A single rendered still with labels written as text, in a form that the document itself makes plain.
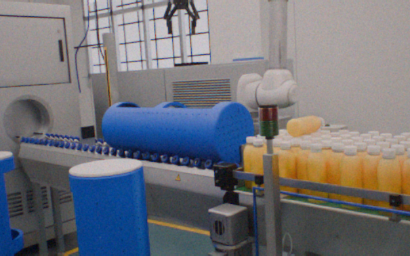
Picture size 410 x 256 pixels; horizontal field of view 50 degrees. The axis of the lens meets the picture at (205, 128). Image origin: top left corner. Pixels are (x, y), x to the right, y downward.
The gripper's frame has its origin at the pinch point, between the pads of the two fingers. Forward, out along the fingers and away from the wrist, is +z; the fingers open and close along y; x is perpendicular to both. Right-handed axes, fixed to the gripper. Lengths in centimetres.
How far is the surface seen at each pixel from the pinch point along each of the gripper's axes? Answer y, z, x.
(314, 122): 74, 34, -25
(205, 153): 27, 52, -28
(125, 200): 18, 59, -75
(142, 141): -14, 54, -17
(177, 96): -93, 62, 152
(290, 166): 72, 46, -48
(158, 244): -72, 173, 80
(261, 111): 67, 22, -67
